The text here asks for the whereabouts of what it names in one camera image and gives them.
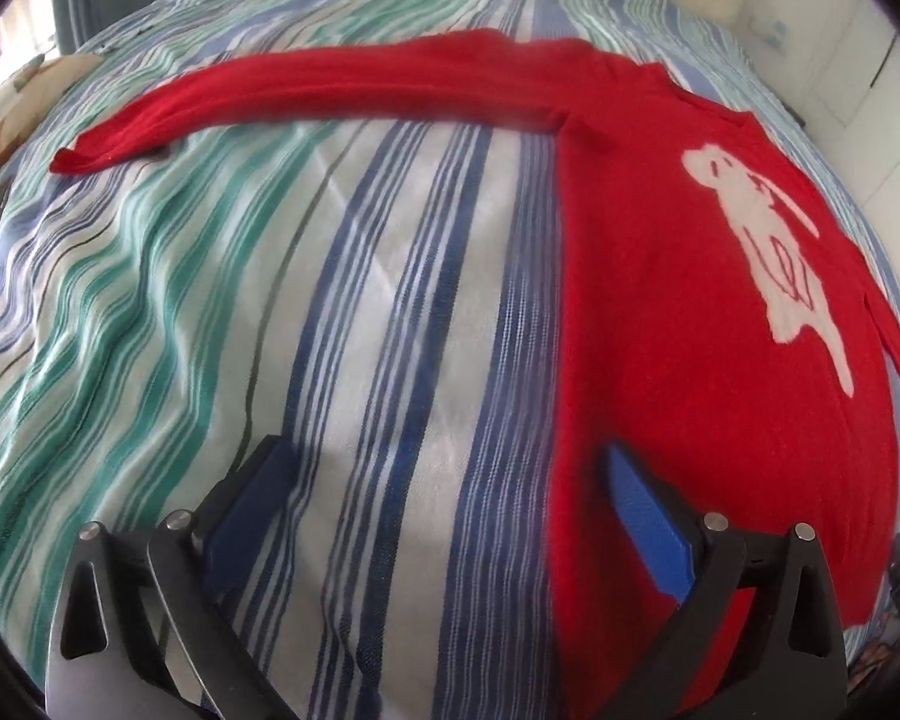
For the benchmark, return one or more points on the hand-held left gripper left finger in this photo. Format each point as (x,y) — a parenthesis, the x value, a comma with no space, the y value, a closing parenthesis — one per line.
(244,525)

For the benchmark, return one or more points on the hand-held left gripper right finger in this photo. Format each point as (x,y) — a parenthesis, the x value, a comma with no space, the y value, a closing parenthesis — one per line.
(649,517)

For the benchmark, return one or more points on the red sweater with white rabbit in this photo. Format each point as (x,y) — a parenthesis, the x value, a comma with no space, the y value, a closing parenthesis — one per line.
(645,315)

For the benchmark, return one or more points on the striped bed sheet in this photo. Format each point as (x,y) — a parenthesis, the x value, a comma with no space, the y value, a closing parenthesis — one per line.
(330,300)

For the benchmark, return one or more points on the patterned cushion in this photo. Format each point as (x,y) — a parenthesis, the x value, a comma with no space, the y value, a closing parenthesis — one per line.
(22,105)

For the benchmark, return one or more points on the wall socket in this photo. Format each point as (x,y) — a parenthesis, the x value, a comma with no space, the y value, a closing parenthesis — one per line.
(778,36)

